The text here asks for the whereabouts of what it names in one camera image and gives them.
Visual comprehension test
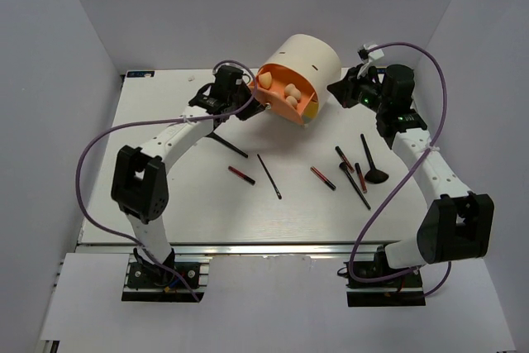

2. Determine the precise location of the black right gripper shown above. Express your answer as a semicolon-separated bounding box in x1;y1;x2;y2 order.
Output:
326;64;388;114

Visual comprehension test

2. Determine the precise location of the yellow teardrop makeup sponge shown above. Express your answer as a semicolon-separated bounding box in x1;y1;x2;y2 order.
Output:
257;72;273;90

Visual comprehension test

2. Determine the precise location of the beige gourd makeup sponge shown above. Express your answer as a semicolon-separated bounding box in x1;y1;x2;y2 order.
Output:
285;96;298;108

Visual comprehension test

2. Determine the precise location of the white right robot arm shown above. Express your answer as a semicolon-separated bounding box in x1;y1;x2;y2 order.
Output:
327;64;494;286

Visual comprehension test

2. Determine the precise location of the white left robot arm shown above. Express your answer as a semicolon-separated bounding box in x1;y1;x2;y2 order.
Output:
111;60;265;286

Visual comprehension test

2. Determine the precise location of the cream cylindrical makeup organizer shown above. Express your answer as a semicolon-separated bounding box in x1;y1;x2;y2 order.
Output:
260;34;341;121

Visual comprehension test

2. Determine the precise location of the slim black makeup brush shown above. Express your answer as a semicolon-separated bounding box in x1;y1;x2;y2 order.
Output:
339;162;371;210

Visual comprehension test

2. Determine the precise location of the black fan makeup brush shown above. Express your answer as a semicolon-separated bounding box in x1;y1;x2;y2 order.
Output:
360;134;389;184

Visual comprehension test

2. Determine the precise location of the orange organizer drawer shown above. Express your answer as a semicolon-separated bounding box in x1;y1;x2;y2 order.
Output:
256;64;319;125

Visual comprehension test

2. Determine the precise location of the beige gourd sponge in drawer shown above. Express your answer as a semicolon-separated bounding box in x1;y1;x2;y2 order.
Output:
284;83;301;100

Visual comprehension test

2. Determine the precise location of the black powder brush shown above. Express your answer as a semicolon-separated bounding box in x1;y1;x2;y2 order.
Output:
207;132;249;159

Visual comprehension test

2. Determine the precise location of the thin black mascara wand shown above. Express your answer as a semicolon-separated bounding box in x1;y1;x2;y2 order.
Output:
257;154;283;200

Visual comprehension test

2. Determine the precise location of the blue left corner label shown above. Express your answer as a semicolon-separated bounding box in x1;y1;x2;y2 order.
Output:
126;70;155;79

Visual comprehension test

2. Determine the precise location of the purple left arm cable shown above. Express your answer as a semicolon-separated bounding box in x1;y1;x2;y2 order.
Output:
77;60;260;303

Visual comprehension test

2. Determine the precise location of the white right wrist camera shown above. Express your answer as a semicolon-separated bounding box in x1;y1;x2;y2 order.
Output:
357;43;384;64

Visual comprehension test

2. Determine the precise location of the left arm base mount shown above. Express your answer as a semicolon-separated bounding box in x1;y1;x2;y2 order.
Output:
122;249;209;303

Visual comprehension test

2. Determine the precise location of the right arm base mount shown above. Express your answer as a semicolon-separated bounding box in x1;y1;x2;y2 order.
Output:
336;246;426;308

